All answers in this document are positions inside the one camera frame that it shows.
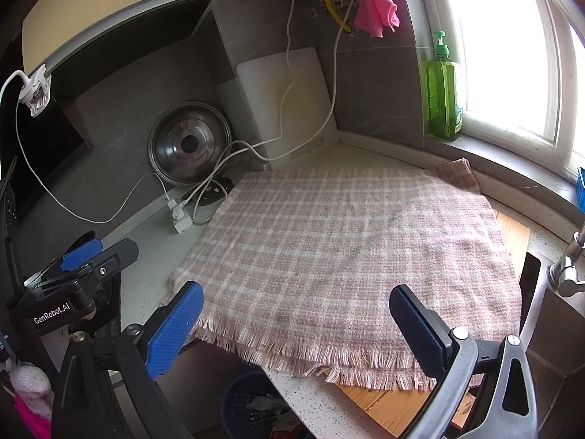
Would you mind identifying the white window frame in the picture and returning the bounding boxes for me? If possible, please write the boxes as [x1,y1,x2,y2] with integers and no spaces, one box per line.
[411,0,585,179]

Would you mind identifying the white power strip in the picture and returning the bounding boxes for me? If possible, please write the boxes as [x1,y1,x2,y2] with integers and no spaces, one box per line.
[167,196,195,234]

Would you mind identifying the stainless steel pot lid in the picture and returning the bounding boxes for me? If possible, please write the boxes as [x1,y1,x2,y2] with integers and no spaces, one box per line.
[147,102,232,187]

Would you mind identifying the cream wall cabinet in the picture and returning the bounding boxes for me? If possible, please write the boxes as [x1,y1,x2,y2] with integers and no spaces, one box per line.
[20,0,215,71]

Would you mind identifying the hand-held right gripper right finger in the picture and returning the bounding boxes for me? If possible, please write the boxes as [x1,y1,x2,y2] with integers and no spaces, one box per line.
[388,284,542,439]

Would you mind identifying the wooden board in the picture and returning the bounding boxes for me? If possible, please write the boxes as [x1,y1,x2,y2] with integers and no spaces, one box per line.
[336,210,531,437]

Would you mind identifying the grey cutting board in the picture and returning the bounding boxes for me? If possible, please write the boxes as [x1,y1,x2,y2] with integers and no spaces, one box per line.
[215,80,257,147]

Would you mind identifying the white clip holder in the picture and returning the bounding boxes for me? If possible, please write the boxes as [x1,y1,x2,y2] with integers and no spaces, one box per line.
[18,65,52,119]

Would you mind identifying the pink plaid fringed cloth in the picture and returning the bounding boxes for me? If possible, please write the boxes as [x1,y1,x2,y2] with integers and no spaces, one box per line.
[160,158,524,391]

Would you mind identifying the black round dish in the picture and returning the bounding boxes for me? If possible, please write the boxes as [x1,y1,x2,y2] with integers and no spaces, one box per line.
[199,176,235,206]

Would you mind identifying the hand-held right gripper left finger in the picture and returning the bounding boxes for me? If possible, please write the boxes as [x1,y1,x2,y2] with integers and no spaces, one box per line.
[51,280,205,439]

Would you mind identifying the stainless steel sink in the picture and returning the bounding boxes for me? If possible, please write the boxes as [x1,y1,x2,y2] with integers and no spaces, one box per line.
[518,251,585,424]

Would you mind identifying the white cutting board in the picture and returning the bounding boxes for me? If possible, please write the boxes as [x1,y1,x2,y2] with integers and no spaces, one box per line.
[235,47,340,171]

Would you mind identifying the blue mesh wastebasket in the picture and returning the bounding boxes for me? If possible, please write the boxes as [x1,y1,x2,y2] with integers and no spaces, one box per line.
[222,370,312,439]

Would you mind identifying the thick white power cable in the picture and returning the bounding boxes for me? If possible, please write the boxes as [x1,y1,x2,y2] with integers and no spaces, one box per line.
[189,0,359,227]

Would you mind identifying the pink rag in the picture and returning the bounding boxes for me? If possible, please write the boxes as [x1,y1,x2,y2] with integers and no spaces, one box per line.
[354,0,401,38]

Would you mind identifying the green soap pump bottle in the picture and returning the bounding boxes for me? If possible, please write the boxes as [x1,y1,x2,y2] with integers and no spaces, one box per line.
[426,30,463,142]

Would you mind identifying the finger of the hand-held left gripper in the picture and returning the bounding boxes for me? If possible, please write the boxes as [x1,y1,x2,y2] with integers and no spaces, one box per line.
[80,239,139,286]
[23,232,102,291]

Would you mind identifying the thin white charging cable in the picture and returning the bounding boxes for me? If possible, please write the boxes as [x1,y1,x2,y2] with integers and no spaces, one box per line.
[0,71,172,224]

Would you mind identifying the chrome faucet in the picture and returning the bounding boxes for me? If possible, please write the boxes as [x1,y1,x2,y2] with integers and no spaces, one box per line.
[546,219,585,298]

